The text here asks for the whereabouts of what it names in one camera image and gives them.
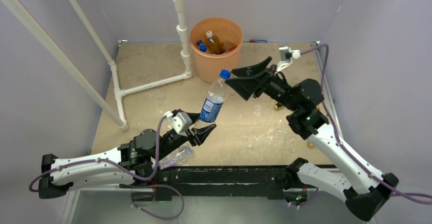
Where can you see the yellow tea bottle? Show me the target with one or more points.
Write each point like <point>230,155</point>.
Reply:
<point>213,43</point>

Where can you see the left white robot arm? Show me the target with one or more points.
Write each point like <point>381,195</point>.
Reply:
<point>135,162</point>

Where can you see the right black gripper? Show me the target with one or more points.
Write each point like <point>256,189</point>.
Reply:
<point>246,87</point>

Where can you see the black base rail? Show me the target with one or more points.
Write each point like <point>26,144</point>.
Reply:
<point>270,181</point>

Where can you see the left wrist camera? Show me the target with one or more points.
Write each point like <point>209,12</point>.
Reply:
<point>180,122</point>

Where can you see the crushed clear bottle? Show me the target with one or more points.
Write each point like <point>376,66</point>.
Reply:
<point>176,157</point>

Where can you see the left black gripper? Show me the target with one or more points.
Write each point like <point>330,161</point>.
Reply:
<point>201,133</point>

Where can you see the small blue label bottle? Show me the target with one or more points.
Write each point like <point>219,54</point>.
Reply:
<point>217,95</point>

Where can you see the blue label water bottle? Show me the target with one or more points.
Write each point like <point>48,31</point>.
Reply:
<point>203,48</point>

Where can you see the metal side rail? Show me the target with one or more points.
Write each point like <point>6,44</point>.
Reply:
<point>325,89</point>

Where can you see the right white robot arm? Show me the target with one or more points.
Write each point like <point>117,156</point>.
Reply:
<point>363,188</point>

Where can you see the white PVC pipe frame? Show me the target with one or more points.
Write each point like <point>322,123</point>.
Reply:
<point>118,116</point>

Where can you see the small red cap bottle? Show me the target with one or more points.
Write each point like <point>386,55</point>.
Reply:
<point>228,46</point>

